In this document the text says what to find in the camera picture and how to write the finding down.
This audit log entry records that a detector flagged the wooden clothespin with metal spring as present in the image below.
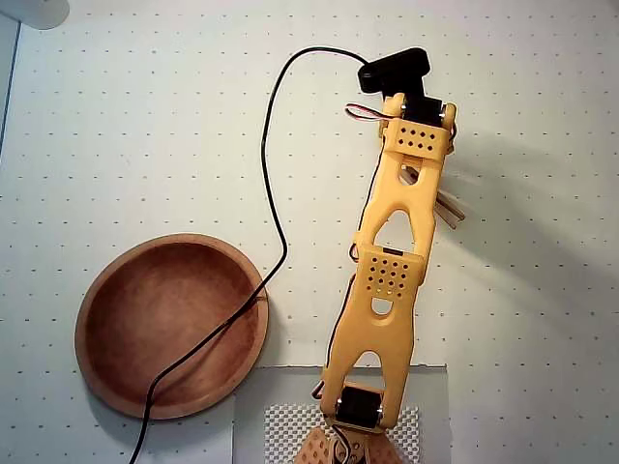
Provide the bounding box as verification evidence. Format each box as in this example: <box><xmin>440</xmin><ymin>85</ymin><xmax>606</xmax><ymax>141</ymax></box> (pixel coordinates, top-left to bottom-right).
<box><xmin>399</xmin><ymin>163</ymin><xmax>466</xmax><ymax>229</ymax></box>

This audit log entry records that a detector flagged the yellow perforated robot base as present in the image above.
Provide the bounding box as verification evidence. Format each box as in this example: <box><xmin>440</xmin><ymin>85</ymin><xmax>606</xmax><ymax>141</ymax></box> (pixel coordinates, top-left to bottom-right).
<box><xmin>294</xmin><ymin>423</ymin><xmax>406</xmax><ymax>464</ymax></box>

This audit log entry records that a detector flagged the round brown wooden bowl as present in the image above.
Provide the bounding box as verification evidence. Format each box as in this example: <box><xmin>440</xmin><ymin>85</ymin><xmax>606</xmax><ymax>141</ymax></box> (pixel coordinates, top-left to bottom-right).
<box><xmin>74</xmin><ymin>232</ymin><xmax>271</xmax><ymax>421</ymax></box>

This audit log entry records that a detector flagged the white mesh anti-slip mat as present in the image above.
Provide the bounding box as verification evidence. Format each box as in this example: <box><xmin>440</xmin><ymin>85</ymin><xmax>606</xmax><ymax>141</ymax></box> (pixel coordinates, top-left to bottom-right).
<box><xmin>263</xmin><ymin>403</ymin><xmax>422</xmax><ymax>464</ymax></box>

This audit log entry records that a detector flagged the white cylinder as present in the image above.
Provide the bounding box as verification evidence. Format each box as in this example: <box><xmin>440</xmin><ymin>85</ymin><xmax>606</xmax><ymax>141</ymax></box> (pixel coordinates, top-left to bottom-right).
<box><xmin>18</xmin><ymin>0</ymin><xmax>71</xmax><ymax>31</ymax></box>

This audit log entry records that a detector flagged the black camera cable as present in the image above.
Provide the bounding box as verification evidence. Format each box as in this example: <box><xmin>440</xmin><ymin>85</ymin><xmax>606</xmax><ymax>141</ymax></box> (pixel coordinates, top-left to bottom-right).
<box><xmin>128</xmin><ymin>46</ymin><xmax>368</xmax><ymax>464</ymax></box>

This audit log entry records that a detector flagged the red white servo wire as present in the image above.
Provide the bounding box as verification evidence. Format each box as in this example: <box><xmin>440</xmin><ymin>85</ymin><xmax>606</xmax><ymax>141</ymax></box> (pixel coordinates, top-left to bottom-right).
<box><xmin>344</xmin><ymin>101</ymin><xmax>389</xmax><ymax>126</ymax></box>

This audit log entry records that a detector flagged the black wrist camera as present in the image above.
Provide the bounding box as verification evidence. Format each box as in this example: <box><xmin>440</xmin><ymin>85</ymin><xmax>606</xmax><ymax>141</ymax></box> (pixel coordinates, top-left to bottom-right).
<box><xmin>356</xmin><ymin>45</ymin><xmax>432</xmax><ymax>101</ymax></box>

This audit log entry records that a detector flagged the grey base plate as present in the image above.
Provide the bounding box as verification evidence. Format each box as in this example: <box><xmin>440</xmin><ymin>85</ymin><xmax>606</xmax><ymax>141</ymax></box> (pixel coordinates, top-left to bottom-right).
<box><xmin>233</xmin><ymin>362</ymin><xmax>451</xmax><ymax>464</ymax></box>

